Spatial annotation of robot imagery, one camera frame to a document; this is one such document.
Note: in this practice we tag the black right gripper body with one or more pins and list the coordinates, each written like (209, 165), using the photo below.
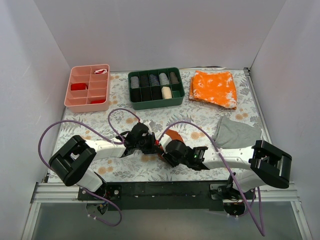
(164, 156)

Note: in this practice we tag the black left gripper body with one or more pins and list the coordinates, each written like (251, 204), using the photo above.
(151, 144)

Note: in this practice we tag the orange and cream underwear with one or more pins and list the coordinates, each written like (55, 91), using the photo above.
(174, 135)

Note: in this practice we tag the green divided organiser box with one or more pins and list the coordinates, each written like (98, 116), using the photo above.
(178, 91)

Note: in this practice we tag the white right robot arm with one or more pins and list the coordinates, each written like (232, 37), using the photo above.
(262, 163)

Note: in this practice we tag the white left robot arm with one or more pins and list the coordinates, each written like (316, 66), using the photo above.
(71, 162)

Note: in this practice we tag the red rolled underwear front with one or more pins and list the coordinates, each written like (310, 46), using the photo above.
(100, 101)

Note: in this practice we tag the red white rolled underwear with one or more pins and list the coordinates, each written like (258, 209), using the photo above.
(101, 71)

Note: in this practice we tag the floral patterned table mat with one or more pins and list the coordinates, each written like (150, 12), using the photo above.
(193, 120)

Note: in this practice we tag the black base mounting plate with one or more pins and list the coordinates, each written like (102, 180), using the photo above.
(212, 195)

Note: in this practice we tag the black rolled sock front left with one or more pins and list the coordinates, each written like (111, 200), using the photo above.
(135, 95)

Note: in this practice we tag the black rolled sock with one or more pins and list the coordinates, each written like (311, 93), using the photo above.
(156, 93)
(144, 81)
(146, 94)
(135, 95)

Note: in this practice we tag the black rolled sock front middle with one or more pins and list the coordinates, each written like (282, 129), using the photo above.
(146, 94)

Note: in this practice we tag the black rolled sock front right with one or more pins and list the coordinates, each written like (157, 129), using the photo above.
(156, 93)

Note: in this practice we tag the cream rolled sock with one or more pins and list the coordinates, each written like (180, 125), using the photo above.
(166, 92)

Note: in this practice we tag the grey folded cloth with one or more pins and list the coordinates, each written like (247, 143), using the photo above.
(231, 134)

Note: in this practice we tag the grey striped rolled sock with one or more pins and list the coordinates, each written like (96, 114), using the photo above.
(134, 82)

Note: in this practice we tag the blue striped rolled sock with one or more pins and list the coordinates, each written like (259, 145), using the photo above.
(154, 80)

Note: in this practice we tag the white grey striped sock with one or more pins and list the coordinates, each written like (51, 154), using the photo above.
(163, 79)

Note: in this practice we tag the dark grey rolled sock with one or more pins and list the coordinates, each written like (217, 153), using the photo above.
(173, 78)

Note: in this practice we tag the pink divided organiser box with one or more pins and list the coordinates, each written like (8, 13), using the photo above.
(88, 89)

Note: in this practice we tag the orange white patterned cloth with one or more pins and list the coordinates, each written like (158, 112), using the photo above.
(214, 88)

